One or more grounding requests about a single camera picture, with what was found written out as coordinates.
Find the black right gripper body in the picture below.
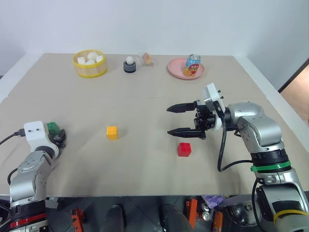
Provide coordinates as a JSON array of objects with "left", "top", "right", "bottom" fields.
[{"left": 193, "top": 98, "right": 219, "bottom": 132}]

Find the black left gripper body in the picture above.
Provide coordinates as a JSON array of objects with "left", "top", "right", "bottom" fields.
[{"left": 49, "top": 133, "right": 64, "bottom": 152}]

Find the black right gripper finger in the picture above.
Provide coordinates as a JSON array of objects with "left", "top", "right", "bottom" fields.
[
  {"left": 166, "top": 101, "right": 197, "bottom": 115},
  {"left": 167, "top": 127, "right": 207, "bottom": 141}
]

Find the green toy brick cube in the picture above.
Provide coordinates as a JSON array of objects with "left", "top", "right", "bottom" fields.
[{"left": 46, "top": 121, "right": 60, "bottom": 136}]

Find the red toy brick cube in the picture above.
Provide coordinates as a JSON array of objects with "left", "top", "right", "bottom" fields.
[{"left": 177, "top": 142, "right": 192, "bottom": 158}]

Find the pink plate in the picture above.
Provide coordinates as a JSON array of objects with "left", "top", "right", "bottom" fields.
[{"left": 166, "top": 58, "right": 206, "bottom": 80}]

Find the colourful drink can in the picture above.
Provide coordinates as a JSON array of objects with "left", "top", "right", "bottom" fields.
[{"left": 183, "top": 54, "right": 202, "bottom": 77}]

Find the yellow toy brick cube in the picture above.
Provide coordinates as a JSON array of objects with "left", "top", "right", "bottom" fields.
[{"left": 106, "top": 126, "right": 120, "bottom": 141}]

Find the beige table cover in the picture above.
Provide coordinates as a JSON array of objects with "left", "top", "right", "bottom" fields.
[{"left": 0, "top": 53, "right": 309, "bottom": 198}]

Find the clear wrapped snack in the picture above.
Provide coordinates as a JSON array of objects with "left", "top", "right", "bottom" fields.
[{"left": 138, "top": 51, "right": 155, "bottom": 67}]

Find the grey box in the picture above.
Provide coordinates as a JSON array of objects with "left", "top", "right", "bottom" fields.
[{"left": 45, "top": 196, "right": 59, "bottom": 210}]

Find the grey round holder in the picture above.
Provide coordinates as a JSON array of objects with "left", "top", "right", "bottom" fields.
[{"left": 123, "top": 60, "right": 138, "bottom": 74}]

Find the yellow bamboo basket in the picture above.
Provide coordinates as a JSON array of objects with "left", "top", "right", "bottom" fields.
[{"left": 72, "top": 49, "right": 108, "bottom": 79}]

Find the purple bag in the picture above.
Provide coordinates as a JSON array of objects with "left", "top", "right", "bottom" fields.
[{"left": 202, "top": 194, "right": 225, "bottom": 209}]

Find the orange tool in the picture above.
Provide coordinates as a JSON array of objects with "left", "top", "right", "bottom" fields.
[
  {"left": 211, "top": 211, "right": 225, "bottom": 232},
  {"left": 185, "top": 198, "right": 200, "bottom": 229},
  {"left": 70, "top": 207, "right": 85, "bottom": 232}
]

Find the dark rounded shape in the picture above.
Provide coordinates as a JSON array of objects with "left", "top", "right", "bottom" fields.
[
  {"left": 104, "top": 204, "right": 126, "bottom": 232},
  {"left": 160, "top": 203, "right": 191, "bottom": 232}
]

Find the brown door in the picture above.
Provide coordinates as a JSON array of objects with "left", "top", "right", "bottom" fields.
[{"left": 279, "top": 57, "right": 309, "bottom": 124}]

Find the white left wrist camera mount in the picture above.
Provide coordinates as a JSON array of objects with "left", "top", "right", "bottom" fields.
[{"left": 24, "top": 120, "right": 60, "bottom": 160}]

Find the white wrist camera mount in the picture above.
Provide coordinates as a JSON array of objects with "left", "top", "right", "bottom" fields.
[
  {"left": 24, "top": 120, "right": 60, "bottom": 160},
  {"left": 201, "top": 82, "right": 227, "bottom": 132}
]

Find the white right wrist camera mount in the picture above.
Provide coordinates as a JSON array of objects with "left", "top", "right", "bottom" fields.
[{"left": 201, "top": 82, "right": 227, "bottom": 132}]

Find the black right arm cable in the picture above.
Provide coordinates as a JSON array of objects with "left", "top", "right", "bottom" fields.
[{"left": 217, "top": 106, "right": 253, "bottom": 173}]

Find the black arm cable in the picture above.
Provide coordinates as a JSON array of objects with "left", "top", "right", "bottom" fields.
[
  {"left": 217, "top": 106, "right": 253, "bottom": 173},
  {"left": 0, "top": 130, "right": 27, "bottom": 145}
]

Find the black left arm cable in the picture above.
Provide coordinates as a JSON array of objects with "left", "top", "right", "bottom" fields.
[{"left": 0, "top": 130, "right": 27, "bottom": 145}]

